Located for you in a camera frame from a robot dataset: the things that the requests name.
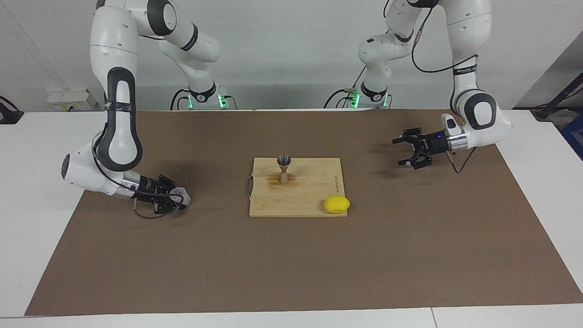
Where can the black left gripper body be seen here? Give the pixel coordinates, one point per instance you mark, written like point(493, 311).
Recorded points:
point(435, 143)

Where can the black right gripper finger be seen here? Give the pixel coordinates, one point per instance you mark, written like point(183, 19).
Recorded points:
point(166, 181)
point(166, 204)

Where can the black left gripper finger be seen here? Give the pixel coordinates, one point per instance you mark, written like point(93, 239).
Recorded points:
point(412, 136)
point(421, 160)

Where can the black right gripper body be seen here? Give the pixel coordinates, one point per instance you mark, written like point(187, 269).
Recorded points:
point(146, 187)

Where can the clear shot glass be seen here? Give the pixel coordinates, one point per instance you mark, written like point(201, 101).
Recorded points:
point(181, 195)

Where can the steel double jigger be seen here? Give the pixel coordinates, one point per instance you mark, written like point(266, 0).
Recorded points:
point(283, 171)

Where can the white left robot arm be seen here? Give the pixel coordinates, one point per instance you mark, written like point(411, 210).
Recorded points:
point(469, 32)

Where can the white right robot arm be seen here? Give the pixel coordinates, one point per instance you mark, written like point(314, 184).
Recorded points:
point(114, 54)

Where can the yellow lemon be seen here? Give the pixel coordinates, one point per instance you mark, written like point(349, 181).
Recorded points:
point(337, 205)

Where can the white power strip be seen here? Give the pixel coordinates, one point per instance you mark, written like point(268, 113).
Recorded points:
point(70, 100)

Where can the bamboo cutting board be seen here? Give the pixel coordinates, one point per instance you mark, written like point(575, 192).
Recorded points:
point(309, 196)

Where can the black stand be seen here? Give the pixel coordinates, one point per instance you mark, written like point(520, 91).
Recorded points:
point(558, 98)

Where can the brown table mat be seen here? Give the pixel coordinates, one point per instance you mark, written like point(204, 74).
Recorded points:
point(291, 264)

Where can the blue box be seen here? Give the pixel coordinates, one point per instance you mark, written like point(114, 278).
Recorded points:
point(575, 136)

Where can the black clamp mount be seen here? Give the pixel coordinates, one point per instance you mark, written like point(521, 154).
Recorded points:
point(9, 114)

